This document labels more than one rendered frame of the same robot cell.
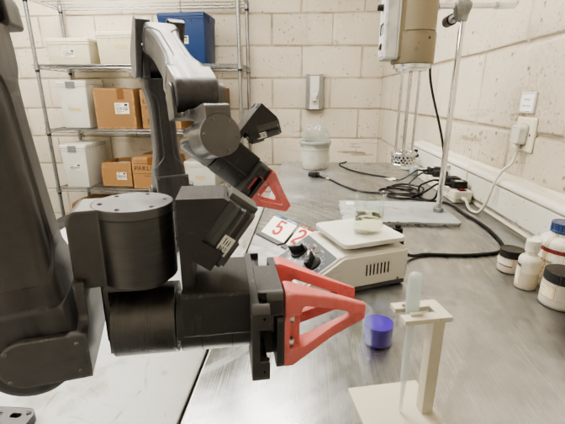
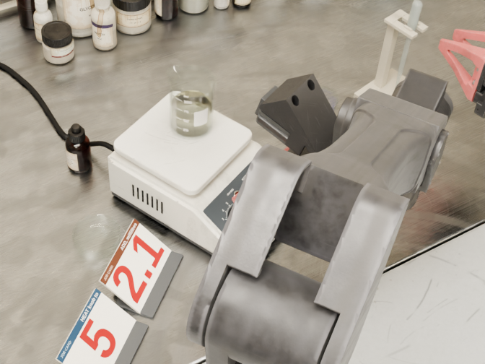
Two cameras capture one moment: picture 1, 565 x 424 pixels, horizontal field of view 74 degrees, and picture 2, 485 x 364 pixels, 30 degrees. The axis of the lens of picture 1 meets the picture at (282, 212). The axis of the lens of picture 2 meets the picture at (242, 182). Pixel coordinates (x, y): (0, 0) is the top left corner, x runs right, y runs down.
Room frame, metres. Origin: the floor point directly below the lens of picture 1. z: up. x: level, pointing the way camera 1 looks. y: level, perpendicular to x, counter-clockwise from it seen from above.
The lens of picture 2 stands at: (1.02, 0.47, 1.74)
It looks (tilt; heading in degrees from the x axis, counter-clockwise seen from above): 49 degrees down; 231
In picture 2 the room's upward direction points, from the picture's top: 5 degrees clockwise
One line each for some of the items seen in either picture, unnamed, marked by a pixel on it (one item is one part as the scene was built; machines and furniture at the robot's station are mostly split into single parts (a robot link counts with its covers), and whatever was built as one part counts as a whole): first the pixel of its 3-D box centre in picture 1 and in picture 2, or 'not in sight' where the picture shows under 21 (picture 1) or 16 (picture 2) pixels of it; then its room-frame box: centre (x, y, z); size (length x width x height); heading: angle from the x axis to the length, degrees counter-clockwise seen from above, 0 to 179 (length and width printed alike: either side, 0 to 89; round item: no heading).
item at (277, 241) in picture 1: (277, 228); (104, 341); (0.82, 0.01, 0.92); 0.09 x 0.06 x 0.04; 36
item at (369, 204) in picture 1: (370, 212); (189, 101); (0.61, -0.15, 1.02); 0.06 x 0.05 x 0.08; 111
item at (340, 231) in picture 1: (357, 231); (183, 140); (0.63, -0.14, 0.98); 0.12 x 0.12 x 0.01; 20
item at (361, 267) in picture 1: (344, 256); (201, 176); (0.62, -0.11, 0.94); 0.22 x 0.13 x 0.08; 110
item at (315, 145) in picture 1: (315, 145); not in sight; (1.70, -0.15, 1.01); 0.14 x 0.14 x 0.21
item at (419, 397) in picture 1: (403, 366); (403, 63); (0.30, -0.12, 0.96); 0.08 x 0.08 x 0.13; 9
